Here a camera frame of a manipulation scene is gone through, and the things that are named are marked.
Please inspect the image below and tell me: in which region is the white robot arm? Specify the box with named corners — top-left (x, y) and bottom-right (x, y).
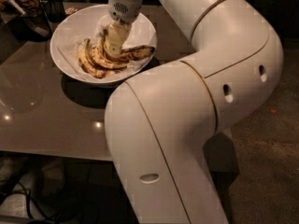
top-left (105, 0), bottom-right (283, 224)

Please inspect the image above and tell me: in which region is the brown glossy table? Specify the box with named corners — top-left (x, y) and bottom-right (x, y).
top-left (0, 2), bottom-right (241, 179)

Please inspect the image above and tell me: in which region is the white paper napkin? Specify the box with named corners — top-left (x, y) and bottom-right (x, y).
top-left (55, 14), bottom-right (157, 82)

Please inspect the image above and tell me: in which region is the black mesh pen cup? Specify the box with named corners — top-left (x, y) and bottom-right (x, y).
top-left (42, 0), bottom-right (66, 22)

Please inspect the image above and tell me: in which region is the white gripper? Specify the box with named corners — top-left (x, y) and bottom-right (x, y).
top-left (105, 0), bottom-right (143, 58)

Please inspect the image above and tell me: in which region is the spotted banana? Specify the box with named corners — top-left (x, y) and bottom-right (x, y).
top-left (102, 28), bottom-right (156, 63)
top-left (91, 37), bottom-right (127, 70)
top-left (78, 38), bottom-right (114, 78)

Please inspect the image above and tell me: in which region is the black floor cable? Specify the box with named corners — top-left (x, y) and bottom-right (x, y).
top-left (0, 180), bottom-right (101, 224)

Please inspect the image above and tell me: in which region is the dark basket with items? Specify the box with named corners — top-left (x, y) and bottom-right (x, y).
top-left (0, 0), bottom-right (52, 42)

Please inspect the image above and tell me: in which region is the white ceramic bowl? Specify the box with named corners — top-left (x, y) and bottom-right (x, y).
top-left (50, 4), bottom-right (158, 89)

